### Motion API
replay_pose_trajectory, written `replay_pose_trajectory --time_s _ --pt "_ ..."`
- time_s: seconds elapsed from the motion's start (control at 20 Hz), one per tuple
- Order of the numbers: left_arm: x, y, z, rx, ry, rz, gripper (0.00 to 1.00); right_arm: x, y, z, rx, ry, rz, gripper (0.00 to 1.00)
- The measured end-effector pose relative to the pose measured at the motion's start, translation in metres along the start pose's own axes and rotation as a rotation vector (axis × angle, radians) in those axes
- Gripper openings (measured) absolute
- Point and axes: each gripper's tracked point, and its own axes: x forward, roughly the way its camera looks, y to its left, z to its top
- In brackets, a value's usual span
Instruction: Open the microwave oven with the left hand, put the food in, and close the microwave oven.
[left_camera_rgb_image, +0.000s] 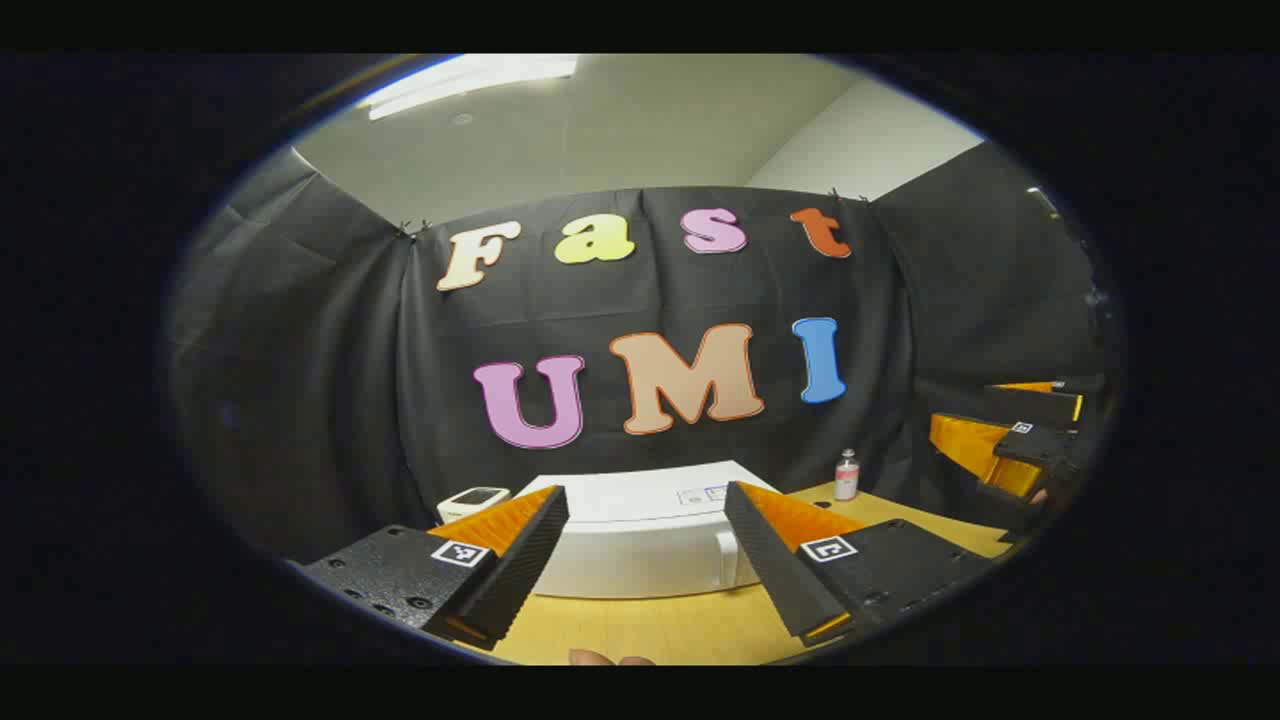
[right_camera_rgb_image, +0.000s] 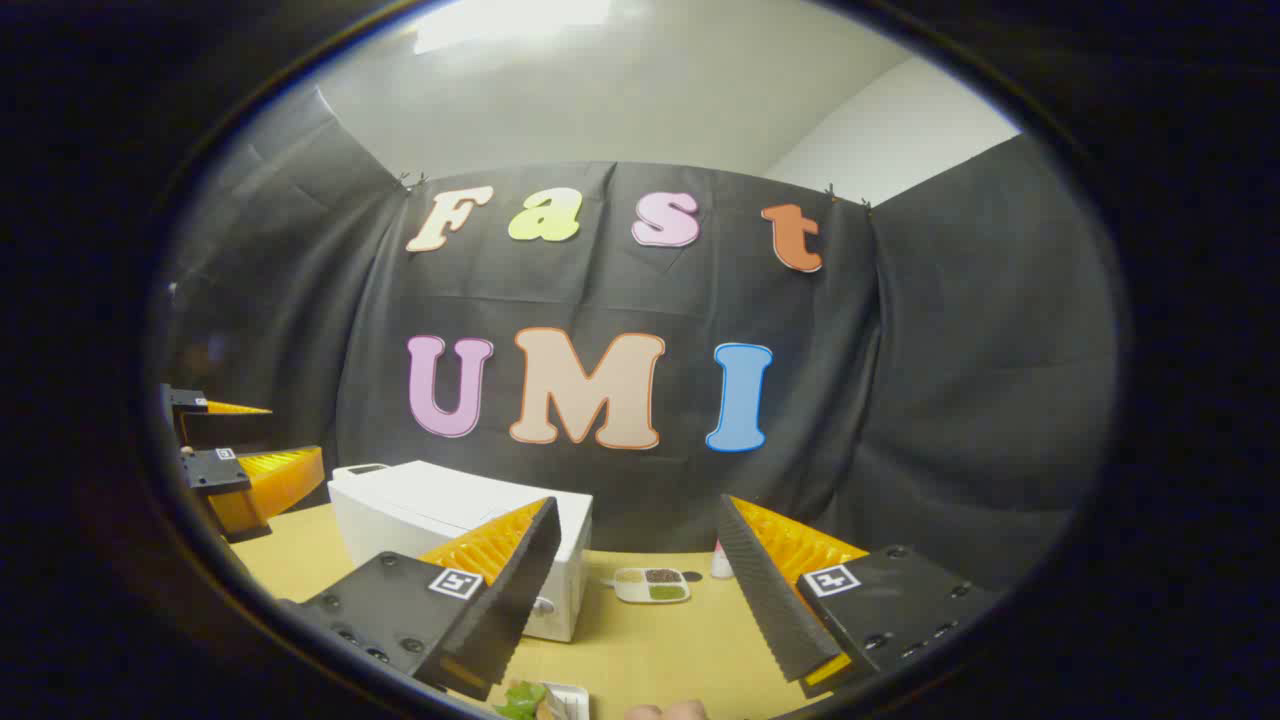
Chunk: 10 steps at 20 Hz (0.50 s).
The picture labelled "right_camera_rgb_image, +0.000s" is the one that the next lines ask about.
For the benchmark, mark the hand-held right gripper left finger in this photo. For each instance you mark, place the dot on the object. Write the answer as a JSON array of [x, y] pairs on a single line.
[[520, 580]]

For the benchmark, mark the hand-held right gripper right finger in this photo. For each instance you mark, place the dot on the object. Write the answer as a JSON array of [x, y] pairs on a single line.
[[770, 590]]

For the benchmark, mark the green lettuce leaf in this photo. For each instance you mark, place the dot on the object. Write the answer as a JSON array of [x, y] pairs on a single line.
[[520, 700]]

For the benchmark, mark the white toaster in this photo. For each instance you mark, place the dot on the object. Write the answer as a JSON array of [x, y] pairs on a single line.
[[360, 469]]

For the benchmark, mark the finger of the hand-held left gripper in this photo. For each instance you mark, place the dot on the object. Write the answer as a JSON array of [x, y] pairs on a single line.
[[190, 399], [215, 470]]

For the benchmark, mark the white microwave oven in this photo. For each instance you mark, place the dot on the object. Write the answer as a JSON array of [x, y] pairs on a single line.
[[430, 500]]

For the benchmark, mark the small pink label bottle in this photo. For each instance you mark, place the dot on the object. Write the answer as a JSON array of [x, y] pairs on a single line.
[[721, 565]]

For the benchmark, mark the white divided seasoning tray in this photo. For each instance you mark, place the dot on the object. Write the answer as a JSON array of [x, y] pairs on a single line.
[[650, 585]]

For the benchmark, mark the black backdrop cloth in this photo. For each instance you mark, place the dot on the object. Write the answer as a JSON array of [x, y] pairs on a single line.
[[930, 380]]

